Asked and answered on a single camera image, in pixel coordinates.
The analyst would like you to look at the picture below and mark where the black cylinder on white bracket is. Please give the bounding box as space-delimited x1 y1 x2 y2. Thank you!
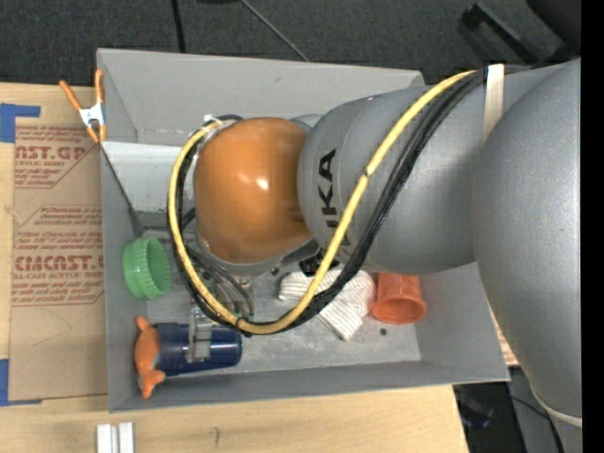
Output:
297 251 334 276

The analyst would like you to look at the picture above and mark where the grey metal bin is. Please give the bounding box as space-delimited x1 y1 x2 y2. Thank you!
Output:
95 48 512 413

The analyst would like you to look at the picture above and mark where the green plastic cup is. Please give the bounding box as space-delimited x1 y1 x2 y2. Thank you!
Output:
121 236 172 301

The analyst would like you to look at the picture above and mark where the orange plastic cup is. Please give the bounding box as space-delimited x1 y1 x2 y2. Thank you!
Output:
371 273 428 326

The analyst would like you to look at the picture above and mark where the orange toy fish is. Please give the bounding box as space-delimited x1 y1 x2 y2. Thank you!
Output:
133 315 167 400

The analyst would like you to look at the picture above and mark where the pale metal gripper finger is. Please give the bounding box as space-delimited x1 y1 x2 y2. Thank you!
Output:
186 334 212 363
190 307 212 337

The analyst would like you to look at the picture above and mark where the brown cardboard board, red print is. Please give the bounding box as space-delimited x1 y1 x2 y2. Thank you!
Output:
0 81 110 403

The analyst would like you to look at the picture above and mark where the white ribbed cloth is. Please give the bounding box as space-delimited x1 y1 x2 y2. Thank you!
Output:
276 269 378 343

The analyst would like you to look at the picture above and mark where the dark blue plastic cup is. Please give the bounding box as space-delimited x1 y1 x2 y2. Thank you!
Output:
155 322 243 377

